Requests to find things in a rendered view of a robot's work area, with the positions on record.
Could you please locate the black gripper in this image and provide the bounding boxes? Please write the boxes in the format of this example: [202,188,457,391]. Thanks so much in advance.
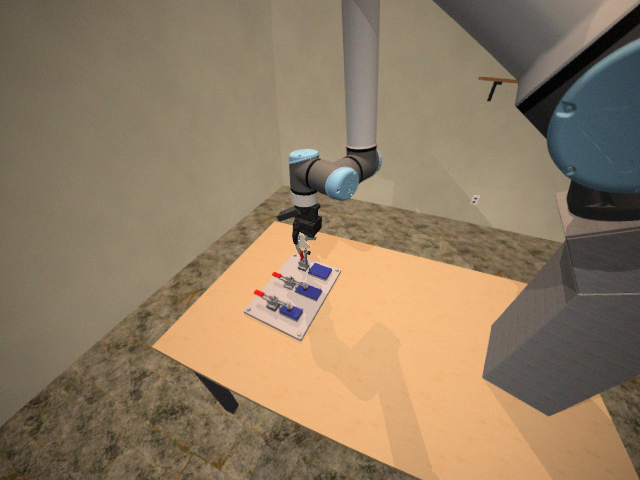
[292,203,322,255]

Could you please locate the grey toggle clamp with red handle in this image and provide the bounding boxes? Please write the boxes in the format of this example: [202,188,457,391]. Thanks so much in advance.
[272,272,309,291]
[254,290,293,312]

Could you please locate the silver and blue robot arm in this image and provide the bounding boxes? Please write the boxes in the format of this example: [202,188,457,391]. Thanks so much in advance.
[289,0,640,221]

